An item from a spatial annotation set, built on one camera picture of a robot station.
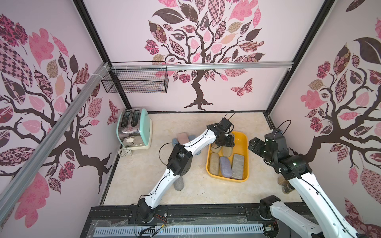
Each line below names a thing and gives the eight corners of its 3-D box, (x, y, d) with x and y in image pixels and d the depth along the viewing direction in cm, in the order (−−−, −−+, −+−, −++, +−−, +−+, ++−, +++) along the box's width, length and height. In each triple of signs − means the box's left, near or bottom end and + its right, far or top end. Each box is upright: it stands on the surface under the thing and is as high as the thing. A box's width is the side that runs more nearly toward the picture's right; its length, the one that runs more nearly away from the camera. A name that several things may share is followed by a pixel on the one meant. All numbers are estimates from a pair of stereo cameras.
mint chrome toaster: (125, 154, 98) (113, 138, 84) (128, 123, 116) (119, 106, 101) (152, 149, 100) (145, 133, 86) (152, 120, 118) (146, 103, 104)
